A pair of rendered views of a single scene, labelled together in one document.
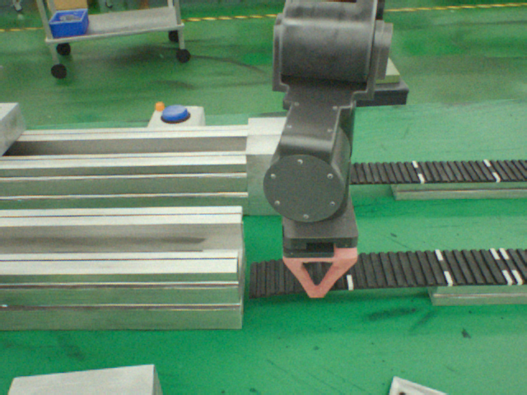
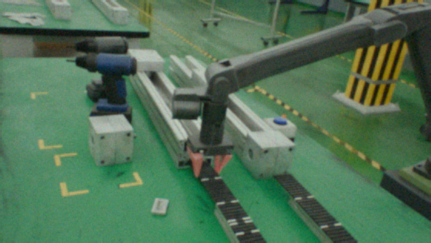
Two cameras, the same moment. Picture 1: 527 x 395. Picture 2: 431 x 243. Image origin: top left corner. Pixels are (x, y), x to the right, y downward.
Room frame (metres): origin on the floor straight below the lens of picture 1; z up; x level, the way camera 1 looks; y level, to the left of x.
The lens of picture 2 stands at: (0.00, -0.81, 1.32)
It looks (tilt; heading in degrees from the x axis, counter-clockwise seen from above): 24 degrees down; 64
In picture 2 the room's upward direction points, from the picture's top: 7 degrees clockwise
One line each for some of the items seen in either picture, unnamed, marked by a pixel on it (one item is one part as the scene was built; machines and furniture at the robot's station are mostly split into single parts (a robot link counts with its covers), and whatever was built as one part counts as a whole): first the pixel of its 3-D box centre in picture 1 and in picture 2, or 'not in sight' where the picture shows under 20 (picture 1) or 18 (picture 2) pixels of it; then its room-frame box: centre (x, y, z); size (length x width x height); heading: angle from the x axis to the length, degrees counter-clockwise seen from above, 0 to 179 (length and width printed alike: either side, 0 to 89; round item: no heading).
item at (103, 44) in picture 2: not in sight; (98, 68); (0.19, 0.55, 0.89); 0.20 x 0.08 x 0.22; 10
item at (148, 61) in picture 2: not in sight; (145, 63); (0.39, 0.68, 0.87); 0.16 x 0.11 x 0.07; 88
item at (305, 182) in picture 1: (321, 113); (198, 96); (0.33, -0.04, 1.01); 0.12 x 0.09 x 0.12; 166
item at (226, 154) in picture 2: not in sight; (213, 158); (0.38, -0.05, 0.85); 0.07 x 0.07 x 0.09; 88
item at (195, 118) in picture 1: (177, 136); (275, 131); (0.68, 0.14, 0.81); 0.10 x 0.08 x 0.06; 178
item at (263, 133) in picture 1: (282, 160); (271, 154); (0.57, -0.03, 0.83); 0.12 x 0.09 x 0.10; 178
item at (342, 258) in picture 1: (316, 253); (203, 159); (0.36, -0.05, 0.85); 0.07 x 0.07 x 0.09; 88
